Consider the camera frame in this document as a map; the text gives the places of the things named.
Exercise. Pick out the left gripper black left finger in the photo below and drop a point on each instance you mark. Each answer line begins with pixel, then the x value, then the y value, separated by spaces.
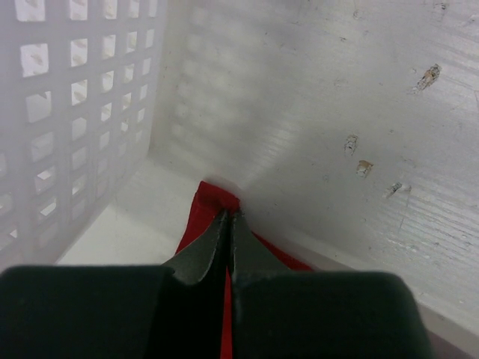
pixel 172 310

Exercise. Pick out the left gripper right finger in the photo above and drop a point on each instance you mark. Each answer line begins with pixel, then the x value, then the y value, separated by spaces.
pixel 281 313

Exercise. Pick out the red t shirt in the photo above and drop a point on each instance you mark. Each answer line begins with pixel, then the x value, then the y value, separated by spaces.
pixel 208 201

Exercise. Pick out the white plastic mesh basket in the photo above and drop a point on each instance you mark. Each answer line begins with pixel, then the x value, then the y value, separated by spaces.
pixel 78 87

